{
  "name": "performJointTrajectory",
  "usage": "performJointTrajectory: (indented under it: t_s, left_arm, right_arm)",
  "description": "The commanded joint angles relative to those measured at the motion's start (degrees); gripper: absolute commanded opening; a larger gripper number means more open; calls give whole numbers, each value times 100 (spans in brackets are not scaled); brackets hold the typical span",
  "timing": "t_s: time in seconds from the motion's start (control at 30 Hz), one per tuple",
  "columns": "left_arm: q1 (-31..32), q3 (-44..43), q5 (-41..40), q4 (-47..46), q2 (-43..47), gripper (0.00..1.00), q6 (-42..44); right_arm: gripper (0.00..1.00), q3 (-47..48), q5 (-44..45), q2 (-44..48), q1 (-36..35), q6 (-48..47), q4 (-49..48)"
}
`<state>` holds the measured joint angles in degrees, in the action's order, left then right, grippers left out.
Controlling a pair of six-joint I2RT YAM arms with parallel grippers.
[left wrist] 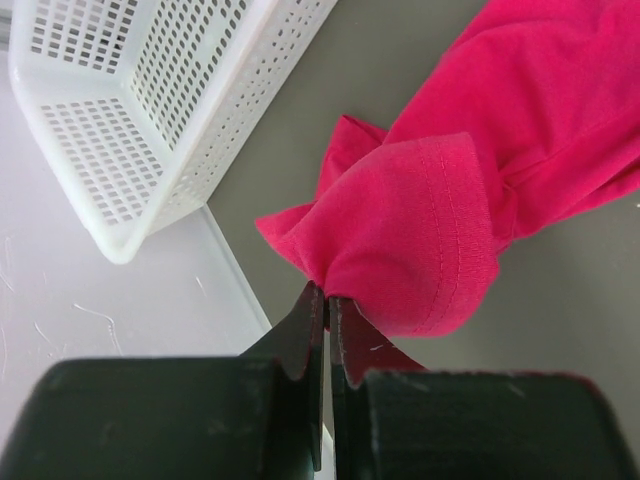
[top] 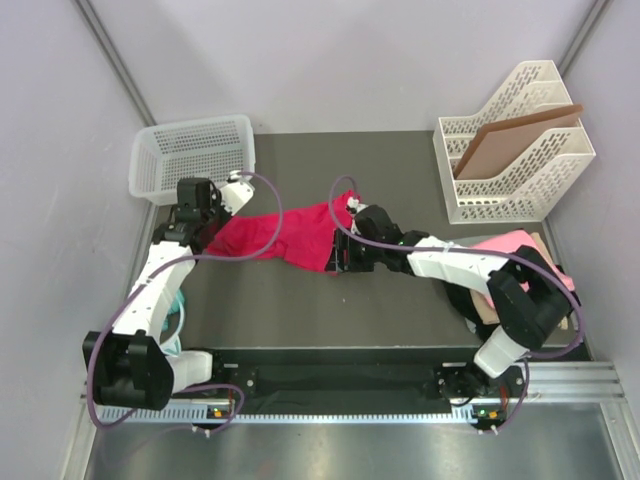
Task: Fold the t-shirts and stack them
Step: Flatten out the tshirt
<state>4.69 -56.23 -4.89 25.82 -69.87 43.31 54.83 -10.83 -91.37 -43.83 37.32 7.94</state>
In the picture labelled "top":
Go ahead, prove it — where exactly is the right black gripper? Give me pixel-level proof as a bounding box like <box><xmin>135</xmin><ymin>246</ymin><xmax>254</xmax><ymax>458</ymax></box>
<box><xmin>325</xmin><ymin>229</ymin><xmax>384</xmax><ymax>274</ymax></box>

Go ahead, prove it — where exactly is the red t shirt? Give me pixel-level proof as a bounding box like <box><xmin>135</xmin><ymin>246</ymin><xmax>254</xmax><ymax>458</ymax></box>
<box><xmin>206</xmin><ymin>190</ymin><xmax>359</xmax><ymax>273</ymax></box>

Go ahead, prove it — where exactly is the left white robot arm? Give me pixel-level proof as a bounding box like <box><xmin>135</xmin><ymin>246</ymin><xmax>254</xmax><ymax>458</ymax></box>
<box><xmin>82</xmin><ymin>178</ymin><xmax>253</xmax><ymax>410</ymax></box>

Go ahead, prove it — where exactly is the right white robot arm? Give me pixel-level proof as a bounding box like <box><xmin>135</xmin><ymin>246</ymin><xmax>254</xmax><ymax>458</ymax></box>
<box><xmin>334</xmin><ymin>198</ymin><xmax>579</xmax><ymax>396</ymax></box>

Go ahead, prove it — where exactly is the white perforated plastic basket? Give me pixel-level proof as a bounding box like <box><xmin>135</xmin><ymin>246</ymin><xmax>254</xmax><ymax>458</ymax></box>
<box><xmin>128</xmin><ymin>114</ymin><xmax>256</xmax><ymax>206</ymax></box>

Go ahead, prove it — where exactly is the black folded t shirt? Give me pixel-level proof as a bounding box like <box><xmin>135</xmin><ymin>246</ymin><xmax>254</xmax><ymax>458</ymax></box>
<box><xmin>444</xmin><ymin>271</ymin><xmax>573</xmax><ymax>351</ymax></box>

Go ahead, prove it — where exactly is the teal and white hanger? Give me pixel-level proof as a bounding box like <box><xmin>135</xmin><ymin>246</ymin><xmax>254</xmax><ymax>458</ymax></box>
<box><xmin>160</xmin><ymin>290</ymin><xmax>186</xmax><ymax>357</ymax></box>

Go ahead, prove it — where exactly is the beige folded t shirt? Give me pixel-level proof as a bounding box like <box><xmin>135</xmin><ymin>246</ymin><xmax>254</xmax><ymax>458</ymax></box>
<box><xmin>472</xmin><ymin>231</ymin><xmax>571</xmax><ymax>329</ymax></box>

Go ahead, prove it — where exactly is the pink folded t shirt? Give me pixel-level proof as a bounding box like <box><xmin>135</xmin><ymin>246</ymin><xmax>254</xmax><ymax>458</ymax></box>
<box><xmin>472</xmin><ymin>229</ymin><xmax>576</xmax><ymax>311</ymax></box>

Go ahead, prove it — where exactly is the brown cardboard sheet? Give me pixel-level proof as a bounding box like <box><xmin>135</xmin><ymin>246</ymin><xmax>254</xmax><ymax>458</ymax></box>
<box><xmin>453</xmin><ymin>104</ymin><xmax>584</xmax><ymax>180</ymax></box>

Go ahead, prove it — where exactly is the cream perforated file organizer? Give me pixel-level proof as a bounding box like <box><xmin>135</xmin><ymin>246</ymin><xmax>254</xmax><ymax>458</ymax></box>
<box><xmin>433</xmin><ymin>60</ymin><xmax>596</xmax><ymax>224</ymax></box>

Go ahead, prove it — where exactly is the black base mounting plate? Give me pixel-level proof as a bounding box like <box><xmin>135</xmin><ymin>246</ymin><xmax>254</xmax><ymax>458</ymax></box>
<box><xmin>187</xmin><ymin>347</ymin><xmax>524</xmax><ymax>417</ymax></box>

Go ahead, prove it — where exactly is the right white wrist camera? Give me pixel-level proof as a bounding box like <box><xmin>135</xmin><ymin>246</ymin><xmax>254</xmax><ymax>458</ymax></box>
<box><xmin>345</xmin><ymin>196</ymin><xmax>368</xmax><ymax>235</ymax></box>

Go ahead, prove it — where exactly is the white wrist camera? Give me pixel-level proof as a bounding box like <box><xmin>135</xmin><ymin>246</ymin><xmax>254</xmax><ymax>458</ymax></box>
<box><xmin>345</xmin><ymin>196</ymin><xmax>368</xmax><ymax>235</ymax></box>
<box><xmin>218</xmin><ymin>170</ymin><xmax>255</xmax><ymax>216</ymax></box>

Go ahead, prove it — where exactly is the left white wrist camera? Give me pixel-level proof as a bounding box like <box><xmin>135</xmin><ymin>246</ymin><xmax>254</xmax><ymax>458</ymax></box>
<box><xmin>218</xmin><ymin>170</ymin><xmax>255</xmax><ymax>216</ymax></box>

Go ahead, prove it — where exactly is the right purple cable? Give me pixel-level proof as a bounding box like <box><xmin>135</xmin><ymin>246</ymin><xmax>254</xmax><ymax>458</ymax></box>
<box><xmin>329</xmin><ymin>174</ymin><xmax>585</xmax><ymax>431</ymax></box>

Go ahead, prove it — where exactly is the white slotted cable duct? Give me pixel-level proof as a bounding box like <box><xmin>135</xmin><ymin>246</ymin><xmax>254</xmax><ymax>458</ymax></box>
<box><xmin>99</xmin><ymin>402</ymin><xmax>506</xmax><ymax>425</ymax></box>

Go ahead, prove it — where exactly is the aluminium frame rail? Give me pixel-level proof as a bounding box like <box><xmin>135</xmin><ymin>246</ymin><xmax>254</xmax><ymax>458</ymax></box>
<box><xmin>79</xmin><ymin>362</ymin><xmax>626</xmax><ymax>401</ymax></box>

